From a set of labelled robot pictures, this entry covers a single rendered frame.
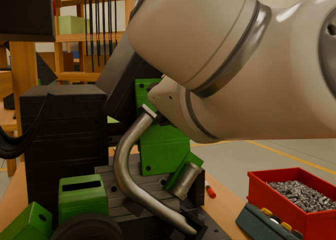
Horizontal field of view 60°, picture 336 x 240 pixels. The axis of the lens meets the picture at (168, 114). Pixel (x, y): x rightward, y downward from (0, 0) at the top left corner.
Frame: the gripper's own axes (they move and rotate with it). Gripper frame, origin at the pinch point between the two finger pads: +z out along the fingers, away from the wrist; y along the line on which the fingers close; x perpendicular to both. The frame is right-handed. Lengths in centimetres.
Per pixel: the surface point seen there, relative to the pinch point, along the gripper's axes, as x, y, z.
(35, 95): 9.1, 19.8, 24.0
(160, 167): 4.4, -9.8, 18.3
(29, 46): -8, 46, 87
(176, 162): 1.2, -11.9, 18.3
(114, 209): 16.8, -8.0, 19.9
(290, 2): -580, -161, 506
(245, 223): 1.0, -36.2, 20.7
